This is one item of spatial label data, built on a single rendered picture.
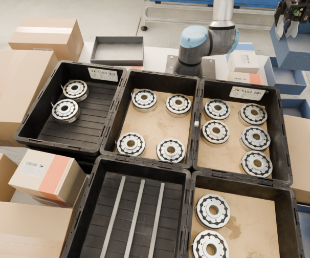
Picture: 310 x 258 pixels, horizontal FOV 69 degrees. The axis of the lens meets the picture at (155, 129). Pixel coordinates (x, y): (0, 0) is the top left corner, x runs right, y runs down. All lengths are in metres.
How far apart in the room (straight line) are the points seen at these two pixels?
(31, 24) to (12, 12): 2.14
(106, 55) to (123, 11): 1.91
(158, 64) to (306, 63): 0.75
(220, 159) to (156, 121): 0.28
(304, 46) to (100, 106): 0.79
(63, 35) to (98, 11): 1.94
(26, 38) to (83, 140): 0.69
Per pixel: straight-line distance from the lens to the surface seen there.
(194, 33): 1.09
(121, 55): 1.32
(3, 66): 1.22
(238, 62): 1.28
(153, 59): 1.37
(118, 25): 2.96
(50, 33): 1.39
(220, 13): 1.13
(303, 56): 0.85
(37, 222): 0.81
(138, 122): 0.91
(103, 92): 1.04
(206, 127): 0.89
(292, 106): 1.29
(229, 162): 0.87
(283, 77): 1.43
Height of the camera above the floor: 1.58
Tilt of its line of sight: 57 degrees down
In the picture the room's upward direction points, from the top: straight up
